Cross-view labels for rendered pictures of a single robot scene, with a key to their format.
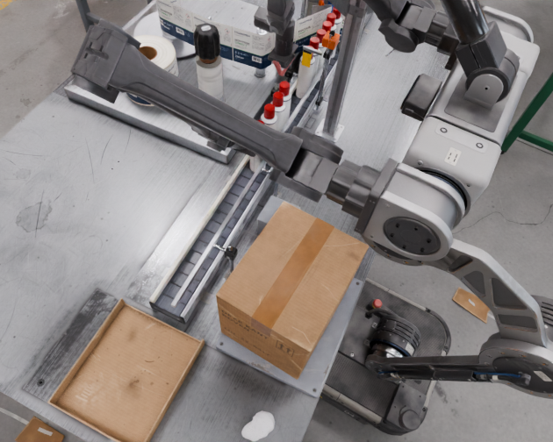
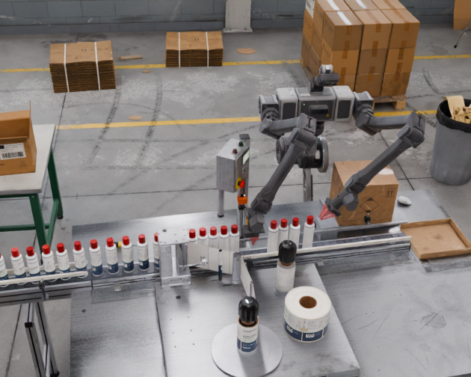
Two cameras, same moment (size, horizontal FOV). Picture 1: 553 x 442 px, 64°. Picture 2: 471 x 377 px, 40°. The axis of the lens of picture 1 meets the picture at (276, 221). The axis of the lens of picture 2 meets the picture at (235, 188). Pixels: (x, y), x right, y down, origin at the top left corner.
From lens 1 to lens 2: 343 cm
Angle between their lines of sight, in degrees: 74
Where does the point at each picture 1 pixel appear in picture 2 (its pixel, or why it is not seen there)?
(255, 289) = (385, 176)
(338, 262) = (350, 164)
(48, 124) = (386, 366)
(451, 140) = (342, 91)
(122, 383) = (441, 240)
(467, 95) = (322, 91)
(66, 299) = (443, 277)
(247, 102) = (267, 276)
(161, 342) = (416, 239)
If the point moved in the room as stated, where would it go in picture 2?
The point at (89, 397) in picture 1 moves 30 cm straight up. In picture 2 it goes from (457, 245) to (469, 200)
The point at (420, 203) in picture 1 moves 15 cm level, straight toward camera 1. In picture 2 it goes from (363, 95) to (392, 95)
